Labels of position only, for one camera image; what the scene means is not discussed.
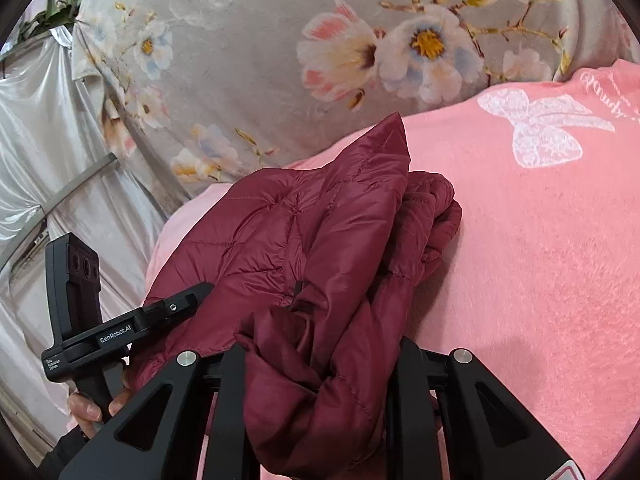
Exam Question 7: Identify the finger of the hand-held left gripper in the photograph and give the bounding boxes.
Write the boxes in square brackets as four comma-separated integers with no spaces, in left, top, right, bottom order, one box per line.
[141,281,216,322]

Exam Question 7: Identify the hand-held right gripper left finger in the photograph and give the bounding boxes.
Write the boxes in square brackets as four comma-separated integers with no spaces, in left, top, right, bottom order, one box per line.
[57,342,262,480]

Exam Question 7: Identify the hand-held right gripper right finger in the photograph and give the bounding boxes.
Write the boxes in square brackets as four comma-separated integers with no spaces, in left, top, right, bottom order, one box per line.
[384,335,581,480]

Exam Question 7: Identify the maroon quilted jacket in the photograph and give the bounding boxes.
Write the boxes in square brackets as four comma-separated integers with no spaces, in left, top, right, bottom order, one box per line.
[127,112,464,480]

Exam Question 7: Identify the person's left forearm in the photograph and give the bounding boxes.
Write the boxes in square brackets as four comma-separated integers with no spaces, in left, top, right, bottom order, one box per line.
[36,426,98,480]

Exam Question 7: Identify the person's left hand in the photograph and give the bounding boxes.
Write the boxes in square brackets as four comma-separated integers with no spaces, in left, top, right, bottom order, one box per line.
[67,384,135,441]

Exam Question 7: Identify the grey metal bar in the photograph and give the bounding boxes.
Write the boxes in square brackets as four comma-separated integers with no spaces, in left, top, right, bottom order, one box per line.
[0,152,119,273]

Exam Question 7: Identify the pink blanket with white bows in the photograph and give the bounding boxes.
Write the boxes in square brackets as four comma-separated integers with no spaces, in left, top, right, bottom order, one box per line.
[145,57,640,480]

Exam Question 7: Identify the silver satin curtain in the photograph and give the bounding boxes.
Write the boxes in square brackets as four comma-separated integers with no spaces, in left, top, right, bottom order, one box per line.
[0,25,173,453]

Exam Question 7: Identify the grey floral bedsheet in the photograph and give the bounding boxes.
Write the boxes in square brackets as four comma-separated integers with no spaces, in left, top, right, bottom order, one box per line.
[70,0,640,203]

